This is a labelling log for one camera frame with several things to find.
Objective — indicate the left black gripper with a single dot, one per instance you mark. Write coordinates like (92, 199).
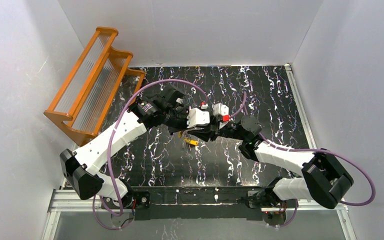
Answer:
(185, 126)

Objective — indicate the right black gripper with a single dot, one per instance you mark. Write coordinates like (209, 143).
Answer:
(217, 129)

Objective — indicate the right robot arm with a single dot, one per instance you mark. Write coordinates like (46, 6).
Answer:
(321, 177)

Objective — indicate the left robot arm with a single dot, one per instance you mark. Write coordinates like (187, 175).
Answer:
(82, 166)

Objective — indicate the orange wooden rack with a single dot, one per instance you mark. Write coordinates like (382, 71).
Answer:
(80, 106)

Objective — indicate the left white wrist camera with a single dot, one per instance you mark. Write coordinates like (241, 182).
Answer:
(198, 116)

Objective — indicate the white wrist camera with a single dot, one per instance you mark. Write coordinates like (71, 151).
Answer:
(221, 112)
(198, 116)

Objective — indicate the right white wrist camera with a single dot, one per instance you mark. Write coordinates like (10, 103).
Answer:
(221, 112)

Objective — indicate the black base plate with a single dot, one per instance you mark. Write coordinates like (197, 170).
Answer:
(227, 202)

